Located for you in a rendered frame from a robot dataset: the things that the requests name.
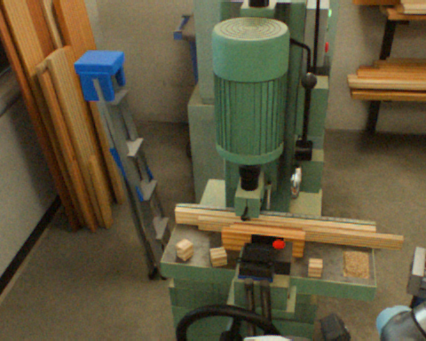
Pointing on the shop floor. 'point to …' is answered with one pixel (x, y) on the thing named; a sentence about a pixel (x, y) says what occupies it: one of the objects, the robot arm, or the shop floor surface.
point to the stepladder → (125, 148)
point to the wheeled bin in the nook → (190, 50)
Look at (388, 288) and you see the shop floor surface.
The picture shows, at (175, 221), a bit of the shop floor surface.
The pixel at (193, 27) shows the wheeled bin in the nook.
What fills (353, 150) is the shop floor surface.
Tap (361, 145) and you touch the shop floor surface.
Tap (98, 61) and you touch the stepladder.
